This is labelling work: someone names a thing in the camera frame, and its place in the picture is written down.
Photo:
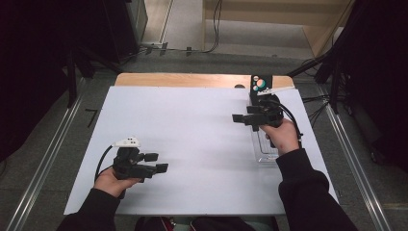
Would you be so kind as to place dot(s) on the black curtain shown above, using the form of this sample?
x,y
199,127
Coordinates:
x,y
32,64
378,80

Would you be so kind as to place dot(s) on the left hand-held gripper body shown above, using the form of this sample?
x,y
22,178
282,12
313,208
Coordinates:
x,y
130,168

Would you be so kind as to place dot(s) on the dark table grommet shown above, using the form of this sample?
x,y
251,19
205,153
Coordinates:
x,y
239,86

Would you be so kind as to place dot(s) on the person's legs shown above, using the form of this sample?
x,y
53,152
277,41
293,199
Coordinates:
x,y
208,224

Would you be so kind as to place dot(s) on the black phone case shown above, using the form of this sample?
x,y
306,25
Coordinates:
x,y
267,80

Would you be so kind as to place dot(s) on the black stand legs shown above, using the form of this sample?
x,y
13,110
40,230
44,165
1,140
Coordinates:
x,y
72,83
333,89

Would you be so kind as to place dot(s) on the metal floor rail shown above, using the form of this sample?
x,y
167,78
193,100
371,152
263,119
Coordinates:
x,y
356,166
48,160

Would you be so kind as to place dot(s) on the white board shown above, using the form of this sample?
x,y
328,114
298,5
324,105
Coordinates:
x,y
198,144

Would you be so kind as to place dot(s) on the blue phone case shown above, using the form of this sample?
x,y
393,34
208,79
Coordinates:
x,y
261,83

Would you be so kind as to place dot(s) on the person's left hand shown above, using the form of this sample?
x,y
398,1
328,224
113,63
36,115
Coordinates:
x,y
109,184

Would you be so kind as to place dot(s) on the wooden table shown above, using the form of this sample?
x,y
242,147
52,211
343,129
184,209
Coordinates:
x,y
192,80

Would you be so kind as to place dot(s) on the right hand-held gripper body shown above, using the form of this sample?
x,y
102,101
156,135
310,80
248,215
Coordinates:
x,y
271,115

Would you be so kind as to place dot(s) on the wooden shelf unit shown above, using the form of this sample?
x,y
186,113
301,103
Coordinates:
x,y
272,12

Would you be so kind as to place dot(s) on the person's right hand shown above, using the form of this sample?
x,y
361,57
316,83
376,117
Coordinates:
x,y
285,138

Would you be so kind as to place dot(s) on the clear plastic rack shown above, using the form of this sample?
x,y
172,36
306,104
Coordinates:
x,y
264,150

